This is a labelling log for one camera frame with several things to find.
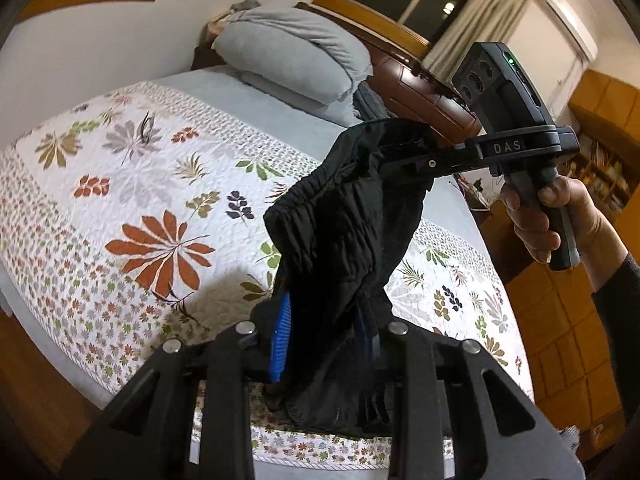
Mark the wooden wall shelf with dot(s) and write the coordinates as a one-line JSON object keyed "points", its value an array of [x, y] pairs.
{"points": [[605, 170]]}

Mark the person's right forearm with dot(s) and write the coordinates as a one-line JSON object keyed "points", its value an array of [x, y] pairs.
{"points": [[620, 320]]}

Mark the floral quilted bedspread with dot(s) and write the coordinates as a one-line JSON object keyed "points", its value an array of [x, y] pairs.
{"points": [[150, 200]]}

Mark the black quilted pants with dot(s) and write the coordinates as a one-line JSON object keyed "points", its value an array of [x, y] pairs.
{"points": [[340, 230]]}

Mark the bed with grey sheet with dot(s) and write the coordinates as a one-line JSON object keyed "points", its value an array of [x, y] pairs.
{"points": [[210, 85]]}

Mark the dark grey blanket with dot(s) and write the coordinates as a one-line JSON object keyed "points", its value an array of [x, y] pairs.
{"points": [[372, 102]]}

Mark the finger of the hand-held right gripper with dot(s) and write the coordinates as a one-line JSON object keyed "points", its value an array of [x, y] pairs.
{"points": [[440, 165]]}

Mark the person's right hand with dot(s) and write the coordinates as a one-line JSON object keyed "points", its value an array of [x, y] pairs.
{"points": [[595, 230]]}

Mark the wooden wardrobe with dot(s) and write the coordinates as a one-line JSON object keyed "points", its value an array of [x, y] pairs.
{"points": [[560, 330]]}

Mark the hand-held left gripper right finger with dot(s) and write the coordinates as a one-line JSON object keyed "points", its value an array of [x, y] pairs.
{"points": [[366, 342]]}

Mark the white air conditioner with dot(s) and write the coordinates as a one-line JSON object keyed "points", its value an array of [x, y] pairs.
{"points": [[572, 25]]}

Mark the dark wooden headboard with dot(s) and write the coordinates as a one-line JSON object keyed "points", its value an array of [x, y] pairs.
{"points": [[425, 102]]}

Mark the beige curtain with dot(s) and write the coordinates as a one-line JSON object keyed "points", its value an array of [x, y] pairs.
{"points": [[480, 25]]}

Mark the folded grey duvet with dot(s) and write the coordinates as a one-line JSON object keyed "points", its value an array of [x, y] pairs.
{"points": [[295, 40], [300, 95]]}

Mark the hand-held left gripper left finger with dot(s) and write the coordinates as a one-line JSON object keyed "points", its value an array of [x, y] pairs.
{"points": [[280, 340]]}

